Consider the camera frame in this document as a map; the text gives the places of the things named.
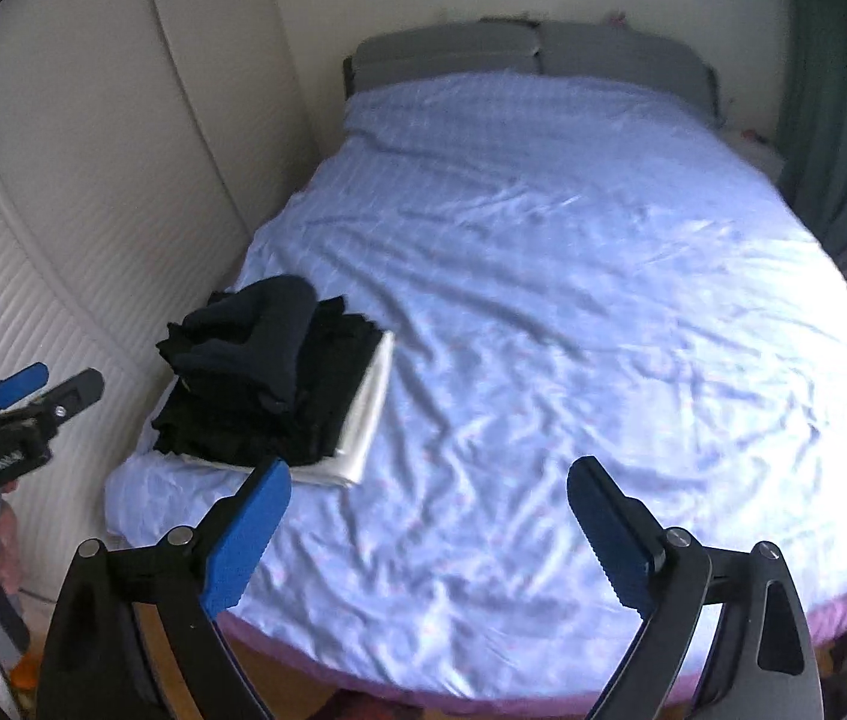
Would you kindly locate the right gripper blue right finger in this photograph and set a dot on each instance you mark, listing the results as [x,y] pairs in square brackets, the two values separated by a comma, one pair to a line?
[624,537]

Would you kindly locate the blue floral bed sheet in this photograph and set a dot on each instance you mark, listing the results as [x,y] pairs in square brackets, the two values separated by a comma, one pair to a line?
[570,267]

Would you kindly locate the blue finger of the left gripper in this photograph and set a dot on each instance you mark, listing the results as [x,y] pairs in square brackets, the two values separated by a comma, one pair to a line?
[23,383]
[67,398]

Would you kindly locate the grey padded headboard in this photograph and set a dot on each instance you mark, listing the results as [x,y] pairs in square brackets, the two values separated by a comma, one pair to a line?
[534,47]

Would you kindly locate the purple mattress cover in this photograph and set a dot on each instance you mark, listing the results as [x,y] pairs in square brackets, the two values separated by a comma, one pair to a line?
[455,572]

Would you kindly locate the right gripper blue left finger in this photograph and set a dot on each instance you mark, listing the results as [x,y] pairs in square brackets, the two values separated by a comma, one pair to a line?
[234,534]

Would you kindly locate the black sweatpants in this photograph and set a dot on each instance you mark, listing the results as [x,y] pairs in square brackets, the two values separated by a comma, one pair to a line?
[246,342]

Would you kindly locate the white nightstand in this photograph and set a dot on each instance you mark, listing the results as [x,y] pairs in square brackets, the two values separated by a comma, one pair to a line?
[756,150]

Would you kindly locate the folded black garment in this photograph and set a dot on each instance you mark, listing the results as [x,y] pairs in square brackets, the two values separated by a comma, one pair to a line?
[272,372]

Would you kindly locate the cream louvered wardrobe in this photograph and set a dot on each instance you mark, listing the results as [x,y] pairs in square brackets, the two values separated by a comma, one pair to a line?
[142,143]

